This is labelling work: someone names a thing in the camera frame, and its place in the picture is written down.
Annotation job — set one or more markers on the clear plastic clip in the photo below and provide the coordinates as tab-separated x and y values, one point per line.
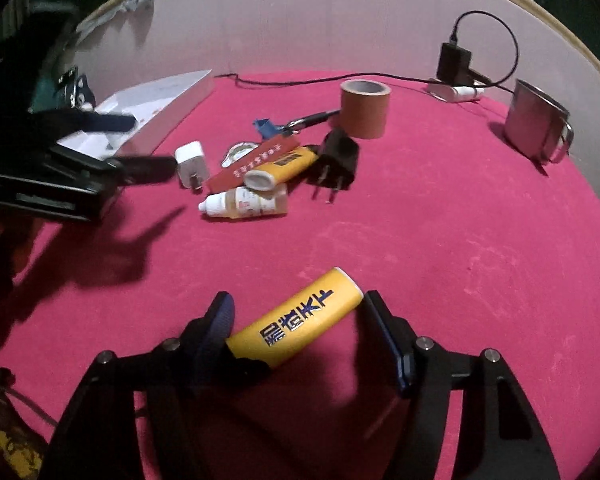
235	152

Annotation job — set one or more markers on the orange utility knife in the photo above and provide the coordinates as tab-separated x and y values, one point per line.
252	164

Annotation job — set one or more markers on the white power strip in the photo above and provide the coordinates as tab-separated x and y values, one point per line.
450	92

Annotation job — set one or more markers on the white cardboard tray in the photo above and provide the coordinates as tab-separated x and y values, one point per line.
155	95

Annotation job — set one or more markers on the black pen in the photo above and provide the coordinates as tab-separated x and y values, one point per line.
312	118

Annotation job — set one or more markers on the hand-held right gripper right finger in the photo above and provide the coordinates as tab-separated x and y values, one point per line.
397	355

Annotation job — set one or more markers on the black power adapter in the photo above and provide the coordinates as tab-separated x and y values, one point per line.
452	62

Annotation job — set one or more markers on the red tablecloth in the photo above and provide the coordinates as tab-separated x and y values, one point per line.
430	235

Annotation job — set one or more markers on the white dropper bottle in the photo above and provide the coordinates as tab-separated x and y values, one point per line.
245	203

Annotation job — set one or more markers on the white round bottle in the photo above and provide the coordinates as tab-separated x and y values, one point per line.
191	160

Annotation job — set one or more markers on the brown tape roll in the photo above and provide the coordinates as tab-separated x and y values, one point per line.
362	112

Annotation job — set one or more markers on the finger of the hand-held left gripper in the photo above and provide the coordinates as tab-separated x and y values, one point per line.
105	121
145	169

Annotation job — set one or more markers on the yellow lighter large blue characters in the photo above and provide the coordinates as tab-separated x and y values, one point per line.
300	317

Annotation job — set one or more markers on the metal cup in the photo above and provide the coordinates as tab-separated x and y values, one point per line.
532	120

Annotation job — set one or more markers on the yellow lighter small black print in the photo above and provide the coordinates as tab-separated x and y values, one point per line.
285	165

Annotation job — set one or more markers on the blue binder clip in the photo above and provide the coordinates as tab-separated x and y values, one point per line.
267	128

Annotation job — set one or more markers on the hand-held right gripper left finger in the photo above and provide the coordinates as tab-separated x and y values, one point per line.
215	345

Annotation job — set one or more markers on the black charger plug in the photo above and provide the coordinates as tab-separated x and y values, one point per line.
337	157

